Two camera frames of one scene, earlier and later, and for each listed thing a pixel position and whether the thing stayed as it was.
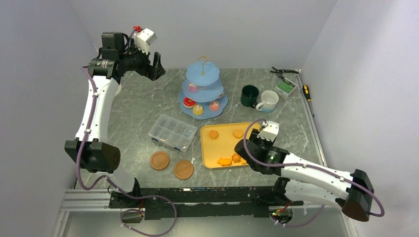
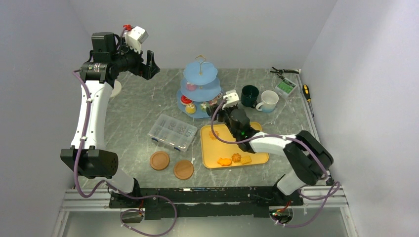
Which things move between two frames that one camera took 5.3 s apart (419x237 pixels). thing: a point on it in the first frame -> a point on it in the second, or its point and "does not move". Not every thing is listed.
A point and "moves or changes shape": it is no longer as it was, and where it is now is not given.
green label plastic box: [285, 87] does not move
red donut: [188, 103] moves or changes shape
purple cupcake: [192, 88] does not move
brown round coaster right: [183, 169] does not move
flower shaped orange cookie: [213, 134] does not move
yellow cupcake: [198, 109] -> [190, 108]
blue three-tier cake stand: [201, 95] does not move
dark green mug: [249, 96] does not move
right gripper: [254, 138] -> [221, 111]
